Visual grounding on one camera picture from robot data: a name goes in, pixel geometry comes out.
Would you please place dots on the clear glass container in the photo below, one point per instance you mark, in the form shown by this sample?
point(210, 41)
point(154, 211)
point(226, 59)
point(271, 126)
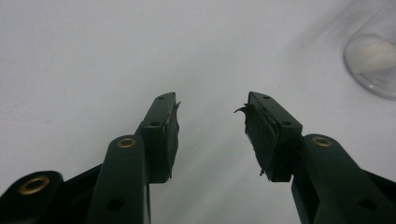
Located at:
point(375, 59)

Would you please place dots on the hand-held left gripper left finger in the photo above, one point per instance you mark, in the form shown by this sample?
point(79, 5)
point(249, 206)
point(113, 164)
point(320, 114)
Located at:
point(157, 137)

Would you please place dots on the white lump in glass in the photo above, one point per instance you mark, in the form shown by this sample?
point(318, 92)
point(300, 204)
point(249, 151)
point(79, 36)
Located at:
point(372, 56)

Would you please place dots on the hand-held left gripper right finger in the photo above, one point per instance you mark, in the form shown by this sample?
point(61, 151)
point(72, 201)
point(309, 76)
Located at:
point(281, 146)

